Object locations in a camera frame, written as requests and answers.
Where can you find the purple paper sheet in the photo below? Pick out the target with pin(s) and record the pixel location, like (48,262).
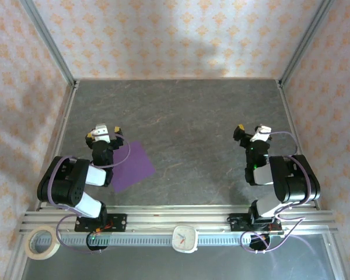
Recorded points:
(134,166)

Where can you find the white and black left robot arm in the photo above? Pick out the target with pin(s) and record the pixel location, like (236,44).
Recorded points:
(61,181)

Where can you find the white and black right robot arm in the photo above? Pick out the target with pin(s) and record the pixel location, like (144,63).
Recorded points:
(297,181)

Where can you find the white square clock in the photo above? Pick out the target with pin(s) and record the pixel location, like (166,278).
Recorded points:
(185,239)

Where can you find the grey metal shelf panel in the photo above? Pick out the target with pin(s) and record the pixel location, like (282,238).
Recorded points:
(134,265)

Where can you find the beige masking tape roll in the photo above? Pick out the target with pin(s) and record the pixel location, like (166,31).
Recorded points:
(43,256)

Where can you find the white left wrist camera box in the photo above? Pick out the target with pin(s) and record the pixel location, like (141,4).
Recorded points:
(101,132)

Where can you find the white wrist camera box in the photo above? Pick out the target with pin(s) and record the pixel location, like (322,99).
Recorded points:
(261,132)
(101,132)

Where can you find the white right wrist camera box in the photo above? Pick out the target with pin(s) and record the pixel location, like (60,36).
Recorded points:
(261,132)

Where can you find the aluminium side rail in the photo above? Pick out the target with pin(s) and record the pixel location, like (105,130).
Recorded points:
(58,146)
(288,113)

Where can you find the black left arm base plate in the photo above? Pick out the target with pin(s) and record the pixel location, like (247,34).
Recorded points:
(119,223)

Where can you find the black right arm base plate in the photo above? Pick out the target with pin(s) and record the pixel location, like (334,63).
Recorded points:
(236,223)

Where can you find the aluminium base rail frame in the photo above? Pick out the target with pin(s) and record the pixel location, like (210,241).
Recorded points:
(163,217)

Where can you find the aluminium corner post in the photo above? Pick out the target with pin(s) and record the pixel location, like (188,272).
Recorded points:
(304,38)
(51,43)

